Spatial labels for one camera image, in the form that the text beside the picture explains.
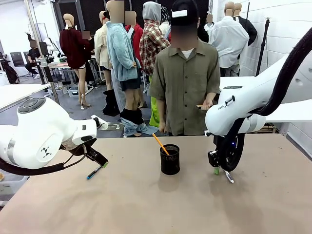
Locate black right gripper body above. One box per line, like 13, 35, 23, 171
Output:
214, 133, 245, 172

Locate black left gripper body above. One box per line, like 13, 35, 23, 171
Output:
84, 145, 100, 161

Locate person's right forearm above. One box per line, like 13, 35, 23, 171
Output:
158, 98, 167, 122

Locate silver pen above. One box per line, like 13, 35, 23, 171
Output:
223, 170, 235, 184

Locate black pen with blue tip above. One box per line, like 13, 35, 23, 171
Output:
86, 165, 102, 180

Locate black mesh pen holder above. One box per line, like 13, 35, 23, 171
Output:
159, 144, 181, 176

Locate person's left hand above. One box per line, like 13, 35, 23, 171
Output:
201, 98, 215, 111

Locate yellow pencil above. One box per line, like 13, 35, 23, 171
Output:
152, 133, 170, 156

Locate grey storage crate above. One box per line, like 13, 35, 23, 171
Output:
66, 86, 80, 98

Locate neon green trousers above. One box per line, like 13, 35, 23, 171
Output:
148, 75, 161, 128

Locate person in olive shirt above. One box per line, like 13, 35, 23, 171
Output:
149, 0, 221, 137

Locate clear plastic storage bin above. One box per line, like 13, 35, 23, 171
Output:
0, 168, 30, 208

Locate white side table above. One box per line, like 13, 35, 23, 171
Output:
0, 83, 51, 110

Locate mannequin in light blue fleece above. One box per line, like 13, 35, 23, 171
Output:
106, 0, 145, 137

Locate mannequin in cream jacket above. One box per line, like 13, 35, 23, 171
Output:
93, 10, 113, 91

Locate black tripod stand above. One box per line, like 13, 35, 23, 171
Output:
255, 17, 272, 77

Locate mannequin in maroon sweater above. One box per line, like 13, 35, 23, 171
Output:
59, 13, 93, 111

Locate mannequin in white shirt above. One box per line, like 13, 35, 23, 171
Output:
209, 1, 250, 77

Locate seated person in black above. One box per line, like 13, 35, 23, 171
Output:
25, 39, 41, 79

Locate silver metal pole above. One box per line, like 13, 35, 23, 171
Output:
23, 0, 60, 104

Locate mannequin in black coat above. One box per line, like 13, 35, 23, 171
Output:
233, 2, 258, 47

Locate mannequin in plaid shirt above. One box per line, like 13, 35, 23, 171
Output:
139, 1, 171, 77

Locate mannequin in red jacket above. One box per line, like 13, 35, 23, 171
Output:
124, 10, 145, 74

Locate black cap with white label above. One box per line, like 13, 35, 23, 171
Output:
170, 0, 199, 26

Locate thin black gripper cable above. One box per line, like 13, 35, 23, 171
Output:
60, 145, 88, 169

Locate black braided left arm hose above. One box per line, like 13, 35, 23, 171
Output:
0, 157, 65, 176

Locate black braided arm hose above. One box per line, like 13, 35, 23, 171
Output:
253, 29, 312, 117
0, 157, 65, 176

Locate black braided right arm hose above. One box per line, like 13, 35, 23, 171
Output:
253, 29, 312, 117

